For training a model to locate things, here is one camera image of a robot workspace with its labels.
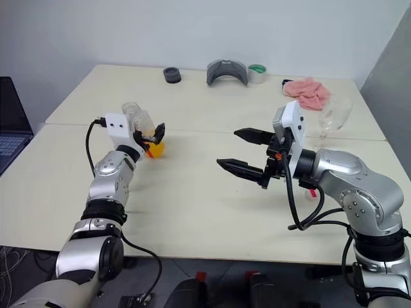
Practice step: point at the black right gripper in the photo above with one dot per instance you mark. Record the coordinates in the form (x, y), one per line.
(276, 160)

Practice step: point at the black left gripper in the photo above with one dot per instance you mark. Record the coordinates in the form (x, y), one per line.
(138, 136)

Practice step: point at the clear bottle with orange drink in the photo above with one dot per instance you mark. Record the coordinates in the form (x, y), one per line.
(144, 120)

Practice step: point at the bottle cap with red stripe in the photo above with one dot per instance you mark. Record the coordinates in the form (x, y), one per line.
(312, 193)

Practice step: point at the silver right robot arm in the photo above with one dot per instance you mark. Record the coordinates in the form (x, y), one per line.
(359, 186)

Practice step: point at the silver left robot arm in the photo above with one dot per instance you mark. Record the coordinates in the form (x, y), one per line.
(109, 173)

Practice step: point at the clear wine glass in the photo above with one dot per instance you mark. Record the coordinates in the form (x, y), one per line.
(337, 112)

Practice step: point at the clear tape roll green core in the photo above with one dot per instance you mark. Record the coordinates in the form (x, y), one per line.
(257, 74)

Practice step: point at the pink cloth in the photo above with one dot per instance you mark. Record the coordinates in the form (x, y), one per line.
(308, 93)

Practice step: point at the grey curved visor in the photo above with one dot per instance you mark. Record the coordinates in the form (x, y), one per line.
(226, 69)

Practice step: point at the dark rounded shape red tab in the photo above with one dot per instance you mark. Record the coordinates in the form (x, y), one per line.
(265, 292)
(189, 293)

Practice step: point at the dark laptop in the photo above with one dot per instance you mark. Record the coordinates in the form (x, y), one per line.
(11, 128)

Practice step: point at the small black floor device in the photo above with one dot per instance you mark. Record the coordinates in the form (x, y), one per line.
(135, 301)

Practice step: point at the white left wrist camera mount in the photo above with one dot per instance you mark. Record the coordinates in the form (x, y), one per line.
(117, 126)

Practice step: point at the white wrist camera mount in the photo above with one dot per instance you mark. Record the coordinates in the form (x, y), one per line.
(117, 126)
(293, 134)

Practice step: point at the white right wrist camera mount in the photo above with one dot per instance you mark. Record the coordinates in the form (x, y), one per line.
(293, 134)

